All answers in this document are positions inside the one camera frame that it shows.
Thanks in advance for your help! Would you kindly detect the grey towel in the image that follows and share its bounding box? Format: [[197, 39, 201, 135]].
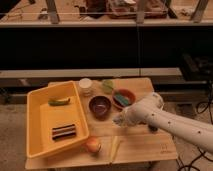
[[113, 115, 124, 126]]

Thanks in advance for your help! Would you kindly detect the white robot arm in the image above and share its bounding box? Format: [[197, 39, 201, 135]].
[[121, 92, 213, 154]]

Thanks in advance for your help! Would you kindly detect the green glass cup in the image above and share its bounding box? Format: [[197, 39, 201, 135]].
[[102, 79, 114, 94]]

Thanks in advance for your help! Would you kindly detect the teal sponge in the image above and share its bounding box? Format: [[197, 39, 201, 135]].
[[114, 93, 130, 106]]

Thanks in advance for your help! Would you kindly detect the terracotta bowl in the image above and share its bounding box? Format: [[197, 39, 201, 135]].
[[112, 89, 136, 110]]

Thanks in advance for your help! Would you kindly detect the dark purple bowl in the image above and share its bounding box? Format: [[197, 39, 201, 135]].
[[89, 96, 111, 120]]

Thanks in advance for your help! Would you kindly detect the green pepper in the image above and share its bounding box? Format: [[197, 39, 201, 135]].
[[48, 98, 70, 106]]

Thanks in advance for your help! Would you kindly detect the orange apple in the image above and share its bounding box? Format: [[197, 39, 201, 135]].
[[85, 137, 101, 154]]

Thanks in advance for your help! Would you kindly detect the yellow plastic bin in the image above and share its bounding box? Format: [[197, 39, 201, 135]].
[[26, 81, 89, 158]]

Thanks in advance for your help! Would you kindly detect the white handled brush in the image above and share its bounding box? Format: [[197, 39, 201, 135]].
[[148, 125, 158, 132]]

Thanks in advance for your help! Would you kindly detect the black cable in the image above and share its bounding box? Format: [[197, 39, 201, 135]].
[[174, 99, 213, 171]]

